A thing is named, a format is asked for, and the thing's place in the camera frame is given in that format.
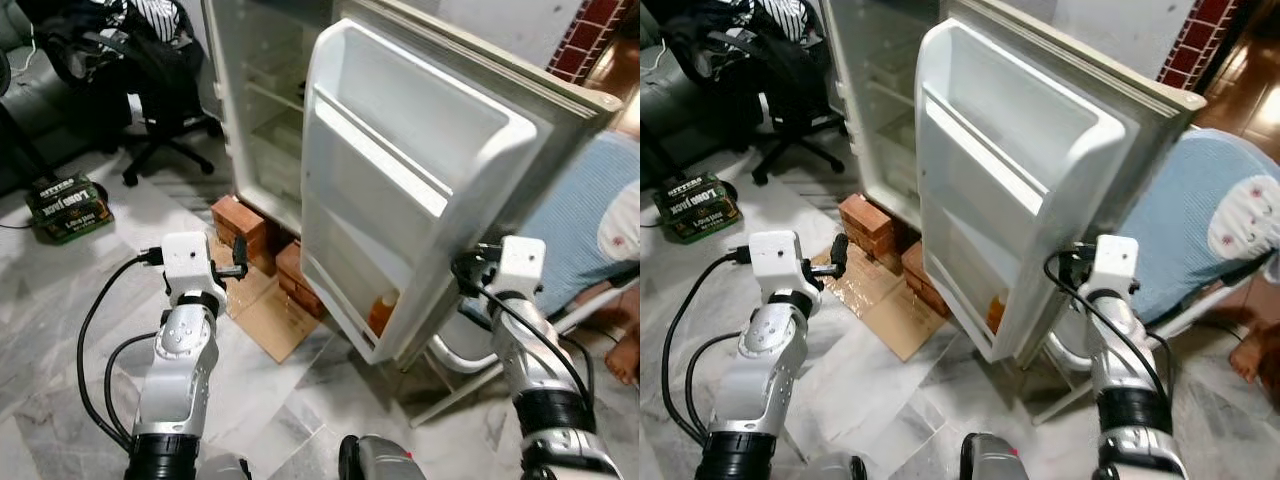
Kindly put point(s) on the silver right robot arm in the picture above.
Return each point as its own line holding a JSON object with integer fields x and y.
{"x": 1115, "y": 350}
{"x": 525, "y": 345}

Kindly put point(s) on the dark grey sofa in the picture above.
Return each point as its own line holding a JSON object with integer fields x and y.
{"x": 670, "y": 110}
{"x": 30, "y": 110}

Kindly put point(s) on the green printed carton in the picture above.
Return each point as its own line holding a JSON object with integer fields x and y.
{"x": 697, "y": 208}
{"x": 68, "y": 210}

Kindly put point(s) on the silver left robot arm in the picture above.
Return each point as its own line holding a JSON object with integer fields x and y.
{"x": 760, "y": 360}
{"x": 180, "y": 350}

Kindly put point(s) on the red brick stack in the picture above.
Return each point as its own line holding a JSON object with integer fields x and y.
{"x": 922, "y": 285}
{"x": 245, "y": 225}
{"x": 870, "y": 222}
{"x": 297, "y": 285}

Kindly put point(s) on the grey robot right leg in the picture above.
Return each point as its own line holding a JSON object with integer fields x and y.
{"x": 380, "y": 460}
{"x": 995, "y": 460}

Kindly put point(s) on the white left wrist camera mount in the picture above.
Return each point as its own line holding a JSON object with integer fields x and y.
{"x": 775, "y": 265}
{"x": 185, "y": 262}

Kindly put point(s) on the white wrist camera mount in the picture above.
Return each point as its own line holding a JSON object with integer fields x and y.
{"x": 775, "y": 265}
{"x": 1116, "y": 265}
{"x": 520, "y": 265}
{"x": 185, "y": 262}

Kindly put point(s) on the white tubular chair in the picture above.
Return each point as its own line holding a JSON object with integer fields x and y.
{"x": 460, "y": 360}
{"x": 1065, "y": 355}

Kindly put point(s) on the dark clothes pile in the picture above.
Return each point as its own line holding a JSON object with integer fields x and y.
{"x": 110, "y": 50}
{"x": 740, "y": 45}

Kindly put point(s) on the brown cardboard sheet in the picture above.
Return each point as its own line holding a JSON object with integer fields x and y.
{"x": 275, "y": 320}
{"x": 900, "y": 320}

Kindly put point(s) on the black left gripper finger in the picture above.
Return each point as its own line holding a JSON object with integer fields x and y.
{"x": 841, "y": 255}
{"x": 241, "y": 255}

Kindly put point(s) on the white fridge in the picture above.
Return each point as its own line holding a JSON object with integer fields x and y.
{"x": 880, "y": 60}
{"x": 265, "y": 60}

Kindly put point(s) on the red brick pillar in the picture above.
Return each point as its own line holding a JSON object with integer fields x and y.
{"x": 590, "y": 35}
{"x": 1200, "y": 40}

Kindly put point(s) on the wide orange bottle white cap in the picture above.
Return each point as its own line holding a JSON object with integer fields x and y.
{"x": 380, "y": 315}
{"x": 997, "y": 312}

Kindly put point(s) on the white fridge door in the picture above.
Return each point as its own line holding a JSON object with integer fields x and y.
{"x": 400, "y": 130}
{"x": 1010, "y": 130}

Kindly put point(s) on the black office chair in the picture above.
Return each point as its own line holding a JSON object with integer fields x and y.
{"x": 795, "y": 135}
{"x": 165, "y": 135}

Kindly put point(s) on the person in blue shirt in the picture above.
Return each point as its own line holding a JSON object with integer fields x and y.
{"x": 580, "y": 220}
{"x": 1170, "y": 220}

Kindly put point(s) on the grey robot left leg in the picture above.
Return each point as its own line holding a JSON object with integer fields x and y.
{"x": 225, "y": 470}
{"x": 832, "y": 470}

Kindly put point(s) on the grey robot leg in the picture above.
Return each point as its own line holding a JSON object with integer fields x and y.
{"x": 832, "y": 470}
{"x": 380, "y": 460}
{"x": 225, "y": 470}
{"x": 995, "y": 460}

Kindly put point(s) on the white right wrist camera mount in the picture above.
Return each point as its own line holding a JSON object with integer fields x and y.
{"x": 1116, "y": 265}
{"x": 520, "y": 265}

